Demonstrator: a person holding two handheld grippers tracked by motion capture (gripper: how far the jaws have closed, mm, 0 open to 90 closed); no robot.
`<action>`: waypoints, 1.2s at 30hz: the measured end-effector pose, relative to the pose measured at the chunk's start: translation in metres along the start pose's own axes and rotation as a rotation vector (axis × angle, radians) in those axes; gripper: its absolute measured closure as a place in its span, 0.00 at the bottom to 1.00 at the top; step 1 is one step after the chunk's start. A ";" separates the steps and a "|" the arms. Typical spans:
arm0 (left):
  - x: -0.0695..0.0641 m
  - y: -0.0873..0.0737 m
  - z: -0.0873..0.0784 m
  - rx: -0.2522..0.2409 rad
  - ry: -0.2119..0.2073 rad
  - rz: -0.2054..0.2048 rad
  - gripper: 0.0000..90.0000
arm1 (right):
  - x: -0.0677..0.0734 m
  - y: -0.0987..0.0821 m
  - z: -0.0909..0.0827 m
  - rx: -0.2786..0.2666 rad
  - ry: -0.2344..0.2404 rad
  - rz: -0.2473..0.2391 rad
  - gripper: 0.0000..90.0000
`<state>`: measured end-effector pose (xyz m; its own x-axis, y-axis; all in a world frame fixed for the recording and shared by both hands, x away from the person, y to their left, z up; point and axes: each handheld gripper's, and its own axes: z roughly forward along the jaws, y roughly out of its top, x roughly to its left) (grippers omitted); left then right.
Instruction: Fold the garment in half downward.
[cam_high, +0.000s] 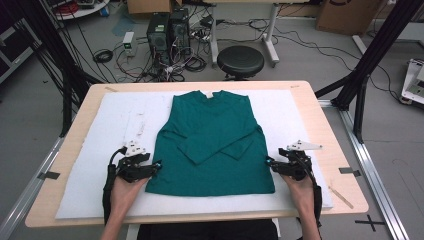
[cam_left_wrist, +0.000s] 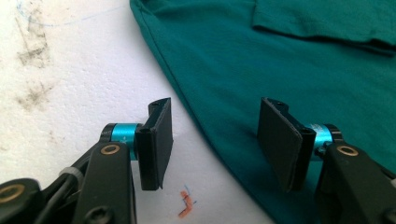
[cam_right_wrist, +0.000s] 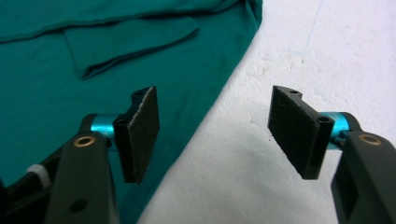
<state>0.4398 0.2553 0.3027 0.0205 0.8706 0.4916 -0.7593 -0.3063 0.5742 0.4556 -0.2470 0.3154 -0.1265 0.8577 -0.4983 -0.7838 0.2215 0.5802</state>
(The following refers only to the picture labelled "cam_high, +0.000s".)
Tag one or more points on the black tape strip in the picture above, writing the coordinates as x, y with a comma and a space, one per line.
49, 175
350, 171

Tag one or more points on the person's right hand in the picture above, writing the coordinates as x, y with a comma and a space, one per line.
304, 196

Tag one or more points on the black round stool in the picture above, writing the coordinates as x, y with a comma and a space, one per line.
240, 60

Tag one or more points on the aluminium floor rail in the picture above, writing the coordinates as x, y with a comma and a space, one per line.
23, 200
373, 166

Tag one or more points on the black computer tower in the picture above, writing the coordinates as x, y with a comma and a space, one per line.
180, 30
158, 36

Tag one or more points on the white foam mat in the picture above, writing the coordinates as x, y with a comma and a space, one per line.
106, 126

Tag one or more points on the person's left hand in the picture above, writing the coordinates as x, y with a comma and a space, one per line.
125, 196

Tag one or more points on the teal long-sleeve shirt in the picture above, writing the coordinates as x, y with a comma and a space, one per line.
210, 133

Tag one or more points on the black tape cross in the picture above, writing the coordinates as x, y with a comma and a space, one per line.
370, 222

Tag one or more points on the person's dark clothing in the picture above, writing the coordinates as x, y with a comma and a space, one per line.
206, 230

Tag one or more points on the black metal frame post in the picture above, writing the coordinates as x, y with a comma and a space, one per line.
56, 56
376, 53

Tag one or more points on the small white device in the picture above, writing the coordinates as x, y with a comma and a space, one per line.
128, 41

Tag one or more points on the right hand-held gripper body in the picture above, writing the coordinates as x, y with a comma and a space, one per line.
298, 166

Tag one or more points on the white machine base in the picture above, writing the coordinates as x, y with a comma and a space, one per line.
413, 83

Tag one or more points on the cardboard box with black logo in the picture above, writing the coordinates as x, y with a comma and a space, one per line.
346, 15

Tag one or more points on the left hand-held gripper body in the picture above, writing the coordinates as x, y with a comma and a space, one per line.
131, 171

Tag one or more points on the white-legged wooden desk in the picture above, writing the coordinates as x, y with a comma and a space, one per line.
270, 36

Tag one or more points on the thin wooden stick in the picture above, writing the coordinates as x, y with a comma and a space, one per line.
340, 197

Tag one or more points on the round white table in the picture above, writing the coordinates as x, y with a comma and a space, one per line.
83, 10

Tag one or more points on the open cardboard box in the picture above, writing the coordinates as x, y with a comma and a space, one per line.
150, 6

